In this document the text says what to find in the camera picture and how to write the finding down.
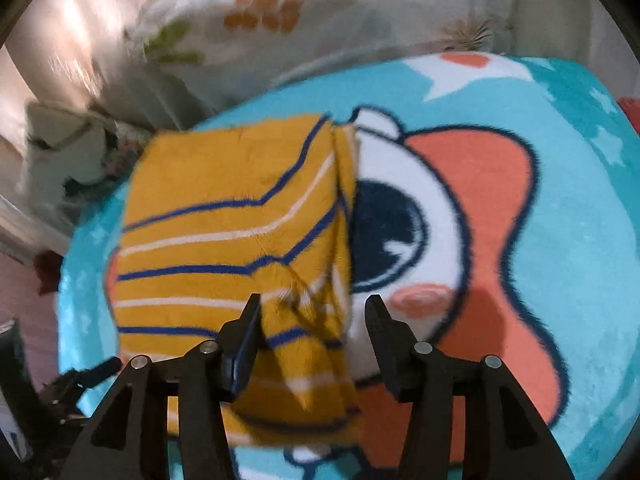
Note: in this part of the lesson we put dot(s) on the turquoise printed fleece blanket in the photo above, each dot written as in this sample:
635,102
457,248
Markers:
550,260

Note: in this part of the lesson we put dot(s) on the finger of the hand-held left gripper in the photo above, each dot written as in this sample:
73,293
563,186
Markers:
90,377

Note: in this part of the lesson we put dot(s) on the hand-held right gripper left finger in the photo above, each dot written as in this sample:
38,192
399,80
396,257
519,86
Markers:
245,355

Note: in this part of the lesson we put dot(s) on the small red object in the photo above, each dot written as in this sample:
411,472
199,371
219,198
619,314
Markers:
49,270

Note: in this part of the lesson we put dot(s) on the yellow striped small shirt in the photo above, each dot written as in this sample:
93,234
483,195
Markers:
215,240

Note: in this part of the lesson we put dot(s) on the white floral quilt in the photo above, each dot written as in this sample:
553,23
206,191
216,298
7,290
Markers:
300,25

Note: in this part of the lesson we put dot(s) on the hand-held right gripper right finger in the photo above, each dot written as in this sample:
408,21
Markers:
387,350

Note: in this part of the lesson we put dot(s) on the white pillow with dark print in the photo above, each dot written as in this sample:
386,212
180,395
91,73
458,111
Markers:
65,150

